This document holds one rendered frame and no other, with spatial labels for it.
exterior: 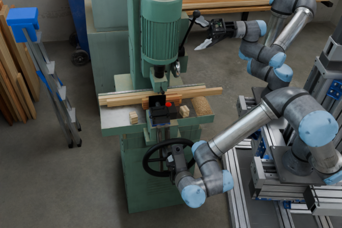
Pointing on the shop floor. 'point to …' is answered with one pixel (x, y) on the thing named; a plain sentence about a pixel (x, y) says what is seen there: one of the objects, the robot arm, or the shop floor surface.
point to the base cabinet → (148, 180)
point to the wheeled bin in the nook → (76, 11)
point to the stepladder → (44, 66)
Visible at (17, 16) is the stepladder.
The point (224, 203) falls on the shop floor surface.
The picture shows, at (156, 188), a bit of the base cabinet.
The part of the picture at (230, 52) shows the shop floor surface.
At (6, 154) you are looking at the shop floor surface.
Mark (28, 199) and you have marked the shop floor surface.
